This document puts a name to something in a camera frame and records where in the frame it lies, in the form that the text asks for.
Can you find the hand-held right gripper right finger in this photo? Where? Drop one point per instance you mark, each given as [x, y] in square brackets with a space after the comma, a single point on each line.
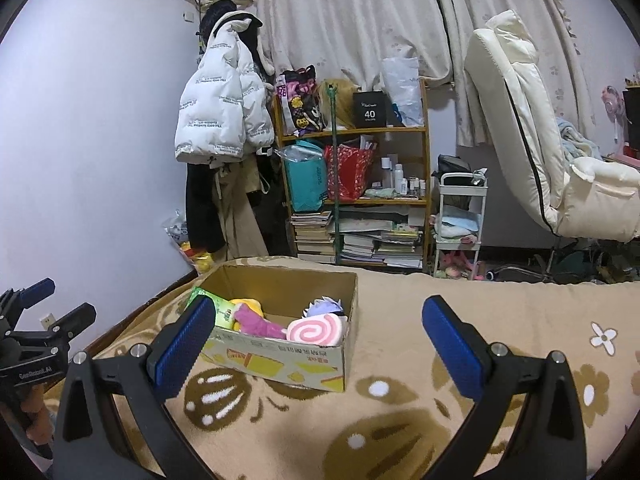
[452, 350]

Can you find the pink bear plush toy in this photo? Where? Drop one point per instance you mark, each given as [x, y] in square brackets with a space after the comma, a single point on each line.
[255, 322]

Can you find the plastic bag with toys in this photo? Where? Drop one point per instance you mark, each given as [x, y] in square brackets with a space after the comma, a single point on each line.
[185, 240]

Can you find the black hat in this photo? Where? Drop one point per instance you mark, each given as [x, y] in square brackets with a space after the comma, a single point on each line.
[215, 15]

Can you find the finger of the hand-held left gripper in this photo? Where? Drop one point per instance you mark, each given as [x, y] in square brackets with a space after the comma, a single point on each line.
[75, 322]
[32, 294]

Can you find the black coat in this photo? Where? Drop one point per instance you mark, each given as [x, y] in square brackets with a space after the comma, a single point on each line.
[200, 210]

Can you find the person's left hand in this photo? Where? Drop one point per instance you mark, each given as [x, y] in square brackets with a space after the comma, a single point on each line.
[40, 412]

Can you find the purple-haired plush doll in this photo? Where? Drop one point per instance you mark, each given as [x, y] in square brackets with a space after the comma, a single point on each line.
[325, 306]

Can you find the green pole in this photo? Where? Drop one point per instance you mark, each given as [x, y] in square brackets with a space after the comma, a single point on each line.
[336, 185]

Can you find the pink swirl roll cushion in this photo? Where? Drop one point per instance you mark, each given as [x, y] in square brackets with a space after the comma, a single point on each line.
[315, 332]

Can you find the wooden shelf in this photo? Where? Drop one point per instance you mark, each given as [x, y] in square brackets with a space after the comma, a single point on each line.
[426, 160]

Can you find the beige printed blanket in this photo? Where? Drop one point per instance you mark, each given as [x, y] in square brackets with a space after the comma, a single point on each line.
[400, 320]

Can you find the blond wig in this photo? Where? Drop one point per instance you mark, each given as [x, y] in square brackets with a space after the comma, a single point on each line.
[342, 105]

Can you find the teal bag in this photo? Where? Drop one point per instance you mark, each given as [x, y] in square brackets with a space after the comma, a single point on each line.
[305, 180]

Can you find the pale patterned curtain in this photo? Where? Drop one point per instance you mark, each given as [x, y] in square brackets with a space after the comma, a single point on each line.
[350, 10]

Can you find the beige coat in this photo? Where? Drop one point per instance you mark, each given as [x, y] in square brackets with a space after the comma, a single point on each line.
[240, 210]

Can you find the green tissue pack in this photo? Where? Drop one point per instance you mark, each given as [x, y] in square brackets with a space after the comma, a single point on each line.
[222, 312]

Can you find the white puffer jacket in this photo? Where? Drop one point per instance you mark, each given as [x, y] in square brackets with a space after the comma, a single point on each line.
[220, 100]

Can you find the black and yellow printed bag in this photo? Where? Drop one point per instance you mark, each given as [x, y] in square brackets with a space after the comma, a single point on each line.
[297, 105]

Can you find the black box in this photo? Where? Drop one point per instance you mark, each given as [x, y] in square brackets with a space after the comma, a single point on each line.
[371, 110]

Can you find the red patterned bag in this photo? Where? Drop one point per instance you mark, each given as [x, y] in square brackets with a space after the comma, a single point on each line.
[347, 172]

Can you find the stack of books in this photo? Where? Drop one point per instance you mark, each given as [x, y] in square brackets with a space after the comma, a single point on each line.
[380, 247]

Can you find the clear plastic bag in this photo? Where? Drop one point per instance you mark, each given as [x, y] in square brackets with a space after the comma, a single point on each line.
[402, 90]

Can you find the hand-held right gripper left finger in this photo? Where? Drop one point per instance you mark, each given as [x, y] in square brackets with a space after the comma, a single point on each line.
[182, 345]

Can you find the blue clothes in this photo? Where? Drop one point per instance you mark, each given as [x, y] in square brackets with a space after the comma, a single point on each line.
[575, 140]

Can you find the printed cardboard box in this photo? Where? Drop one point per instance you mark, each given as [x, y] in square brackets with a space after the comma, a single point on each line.
[280, 360]

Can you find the group of small bottles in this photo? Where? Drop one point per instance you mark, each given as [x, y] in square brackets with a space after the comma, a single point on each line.
[400, 175]

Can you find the wall outlet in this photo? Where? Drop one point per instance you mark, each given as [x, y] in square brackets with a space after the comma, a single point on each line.
[47, 320]

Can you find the white trolley cart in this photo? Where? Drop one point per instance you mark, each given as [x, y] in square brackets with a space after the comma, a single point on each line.
[460, 200]

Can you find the yellow plush toy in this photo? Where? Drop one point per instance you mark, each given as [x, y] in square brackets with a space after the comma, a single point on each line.
[247, 307]

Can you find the pink fan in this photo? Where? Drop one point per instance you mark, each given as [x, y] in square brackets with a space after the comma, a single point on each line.
[614, 105]

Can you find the white recliner chair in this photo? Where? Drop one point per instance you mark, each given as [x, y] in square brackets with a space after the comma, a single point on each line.
[515, 110]

